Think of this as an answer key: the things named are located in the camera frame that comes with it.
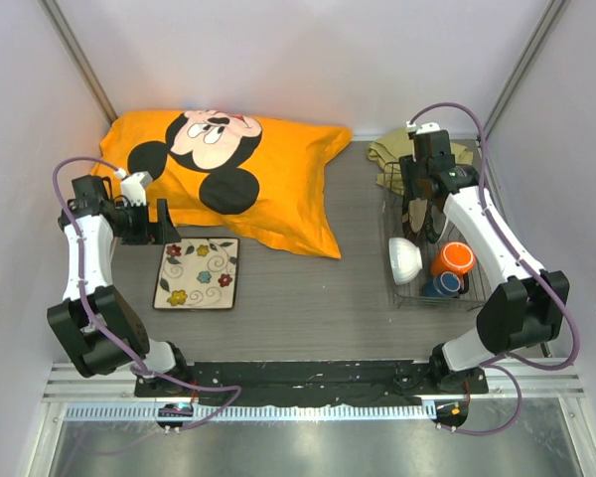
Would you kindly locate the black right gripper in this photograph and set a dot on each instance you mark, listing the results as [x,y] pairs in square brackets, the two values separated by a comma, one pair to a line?
[409,169]

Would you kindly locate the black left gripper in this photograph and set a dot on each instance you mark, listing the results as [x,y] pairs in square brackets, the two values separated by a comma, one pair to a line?
[168,234]

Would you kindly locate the black striped-rim round plate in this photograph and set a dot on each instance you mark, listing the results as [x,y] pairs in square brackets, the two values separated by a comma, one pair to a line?
[413,215]

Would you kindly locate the square floral ceramic plate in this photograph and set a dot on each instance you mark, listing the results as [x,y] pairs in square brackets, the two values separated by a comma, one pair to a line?
[198,274]

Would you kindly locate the white green-rim round plate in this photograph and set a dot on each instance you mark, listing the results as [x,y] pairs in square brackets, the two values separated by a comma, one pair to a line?
[435,224]

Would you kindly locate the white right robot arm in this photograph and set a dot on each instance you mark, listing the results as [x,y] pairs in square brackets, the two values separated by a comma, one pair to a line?
[524,308]

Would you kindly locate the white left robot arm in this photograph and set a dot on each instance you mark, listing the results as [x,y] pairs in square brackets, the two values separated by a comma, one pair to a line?
[96,326]

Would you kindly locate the olive green folded cloth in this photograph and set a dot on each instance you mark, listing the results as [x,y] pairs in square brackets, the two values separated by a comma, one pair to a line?
[386,152]

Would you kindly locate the white ribbed bowl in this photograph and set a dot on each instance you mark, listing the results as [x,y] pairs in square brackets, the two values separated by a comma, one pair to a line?
[405,260]

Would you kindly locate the orange Mickey Mouse pillow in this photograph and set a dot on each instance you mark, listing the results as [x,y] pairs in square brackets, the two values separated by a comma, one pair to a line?
[262,178]

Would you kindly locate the orange mug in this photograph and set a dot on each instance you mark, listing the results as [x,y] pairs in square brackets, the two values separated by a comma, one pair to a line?
[455,257]

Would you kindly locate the blue mug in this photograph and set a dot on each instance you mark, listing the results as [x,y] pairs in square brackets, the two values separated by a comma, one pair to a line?
[447,285]

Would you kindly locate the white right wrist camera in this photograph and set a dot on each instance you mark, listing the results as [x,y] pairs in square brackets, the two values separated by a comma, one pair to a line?
[414,128]

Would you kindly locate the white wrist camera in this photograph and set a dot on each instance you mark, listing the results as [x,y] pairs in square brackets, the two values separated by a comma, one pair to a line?
[133,187]
[414,128]

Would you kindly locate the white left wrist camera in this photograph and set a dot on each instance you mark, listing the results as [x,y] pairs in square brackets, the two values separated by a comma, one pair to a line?
[133,187]

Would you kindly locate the grey wire dish rack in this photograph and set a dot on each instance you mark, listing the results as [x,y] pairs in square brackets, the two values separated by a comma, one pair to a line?
[475,288]

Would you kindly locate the white slotted cable duct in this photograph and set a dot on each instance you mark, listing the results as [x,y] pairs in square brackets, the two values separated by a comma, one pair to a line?
[173,411]

